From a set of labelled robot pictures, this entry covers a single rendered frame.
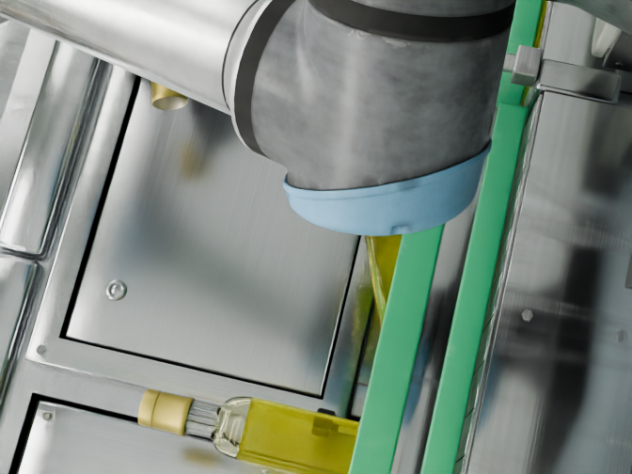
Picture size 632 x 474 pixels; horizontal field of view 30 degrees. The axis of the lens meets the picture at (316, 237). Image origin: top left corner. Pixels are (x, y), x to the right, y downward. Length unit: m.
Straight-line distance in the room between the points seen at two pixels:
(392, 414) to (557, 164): 0.24
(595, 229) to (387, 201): 0.34
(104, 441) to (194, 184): 0.29
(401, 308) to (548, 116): 0.20
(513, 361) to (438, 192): 0.30
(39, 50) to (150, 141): 0.18
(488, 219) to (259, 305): 0.34
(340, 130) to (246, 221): 0.61
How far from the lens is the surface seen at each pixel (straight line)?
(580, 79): 1.01
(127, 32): 0.76
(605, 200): 0.98
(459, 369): 0.95
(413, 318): 0.96
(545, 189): 0.98
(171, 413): 1.07
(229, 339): 1.23
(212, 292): 1.24
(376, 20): 0.62
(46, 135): 1.32
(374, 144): 0.64
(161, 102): 1.19
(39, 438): 1.28
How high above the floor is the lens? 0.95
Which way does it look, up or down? 5 degrees up
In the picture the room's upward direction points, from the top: 77 degrees counter-clockwise
